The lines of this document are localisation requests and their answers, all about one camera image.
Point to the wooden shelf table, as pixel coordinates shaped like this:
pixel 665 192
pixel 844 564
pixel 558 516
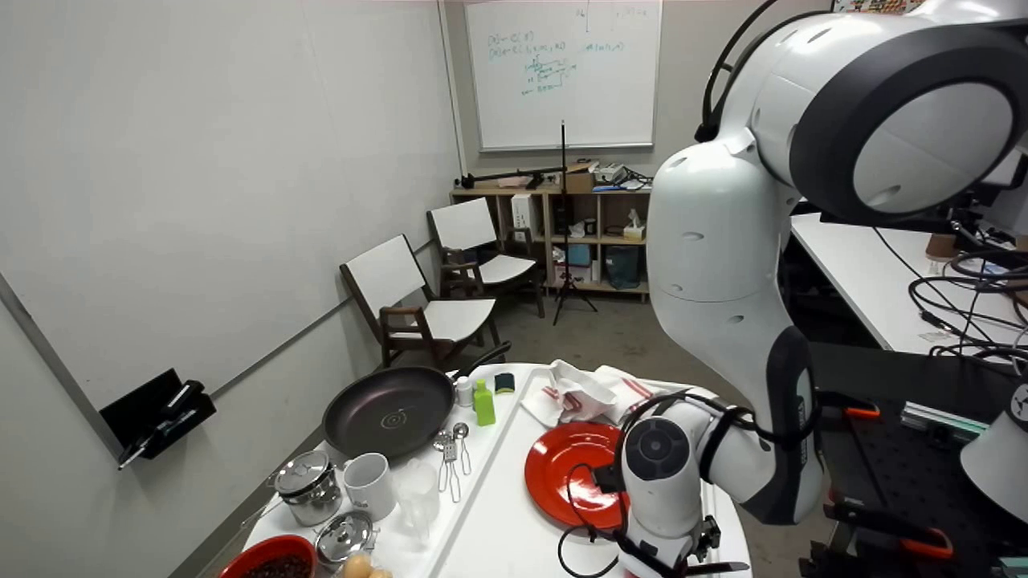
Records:
pixel 504 195

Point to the bottle with green cap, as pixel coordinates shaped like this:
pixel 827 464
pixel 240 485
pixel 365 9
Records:
pixel 484 405

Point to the dark green yellow sponge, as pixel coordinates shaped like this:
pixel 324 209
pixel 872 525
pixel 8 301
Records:
pixel 504 383

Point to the white teal bar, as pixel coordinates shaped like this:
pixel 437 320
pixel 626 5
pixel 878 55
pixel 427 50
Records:
pixel 943 419

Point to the white mug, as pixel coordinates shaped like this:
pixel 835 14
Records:
pixel 372 485

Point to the white cone shade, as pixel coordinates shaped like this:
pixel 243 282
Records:
pixel 1001 461

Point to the small metal lidded container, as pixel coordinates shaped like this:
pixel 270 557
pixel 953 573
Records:
pixel 344 535

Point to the metal measuring spoon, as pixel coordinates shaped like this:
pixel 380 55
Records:
pixel 459 431

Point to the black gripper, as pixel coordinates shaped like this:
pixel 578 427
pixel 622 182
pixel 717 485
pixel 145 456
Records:
pixel 686 552

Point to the tan bread roll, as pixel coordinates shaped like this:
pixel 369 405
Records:
pixel 365 568

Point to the black work table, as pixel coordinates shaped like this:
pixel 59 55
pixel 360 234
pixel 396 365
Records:
pixel 912 482

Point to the grey wall rail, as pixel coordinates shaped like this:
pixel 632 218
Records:
pixel 283 348

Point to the cardboard box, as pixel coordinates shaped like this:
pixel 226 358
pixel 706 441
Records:
pixel 582 179

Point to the black wall marker tray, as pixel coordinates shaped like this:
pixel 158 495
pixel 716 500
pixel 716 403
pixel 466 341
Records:
pixel 141 419

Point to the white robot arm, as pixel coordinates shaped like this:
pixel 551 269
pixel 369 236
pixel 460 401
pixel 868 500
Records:
pixel 726 246

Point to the black frying pan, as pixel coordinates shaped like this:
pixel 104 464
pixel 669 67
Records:
pixel 386 412

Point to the black tripod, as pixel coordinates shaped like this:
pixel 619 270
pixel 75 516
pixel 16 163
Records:
pixel 562 195

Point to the red round plate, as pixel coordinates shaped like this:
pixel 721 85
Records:
pixel 558 470

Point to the wall whiteboard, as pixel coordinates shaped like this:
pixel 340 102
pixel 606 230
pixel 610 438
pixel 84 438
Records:
pixel 558 85

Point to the white folding chair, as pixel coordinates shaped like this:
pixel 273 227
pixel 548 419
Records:
pixel 465 227
pixel 386 274

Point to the red bowl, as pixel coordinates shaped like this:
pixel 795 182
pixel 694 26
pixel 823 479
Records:
pixel 268 561

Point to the white plastic tray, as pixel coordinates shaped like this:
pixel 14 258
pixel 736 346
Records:
pixel 492 535

